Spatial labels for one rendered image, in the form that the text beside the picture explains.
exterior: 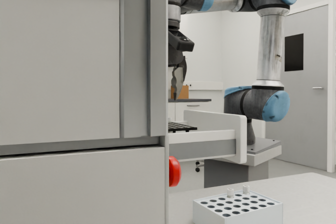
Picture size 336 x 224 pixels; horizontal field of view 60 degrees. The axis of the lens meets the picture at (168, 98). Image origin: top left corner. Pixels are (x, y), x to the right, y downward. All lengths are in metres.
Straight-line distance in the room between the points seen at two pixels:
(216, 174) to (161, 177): 1.00
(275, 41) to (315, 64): 3.16
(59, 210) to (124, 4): 0.15
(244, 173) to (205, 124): 0.41
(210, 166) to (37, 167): 1.06
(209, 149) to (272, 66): 0.55
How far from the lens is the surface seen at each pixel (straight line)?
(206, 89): 5.31
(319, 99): 4.23
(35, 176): 0.22
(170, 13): 0.81
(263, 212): 0.51
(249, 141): 1.22
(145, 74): 0.23
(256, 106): 1.12
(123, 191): 0.23
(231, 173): 1.19
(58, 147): 0.23
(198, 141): 0.65
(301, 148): 4.44
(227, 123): 0.72
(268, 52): 1.13
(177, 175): 0.38
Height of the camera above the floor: 0.98
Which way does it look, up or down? 1 degrees down
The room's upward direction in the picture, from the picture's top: straight up
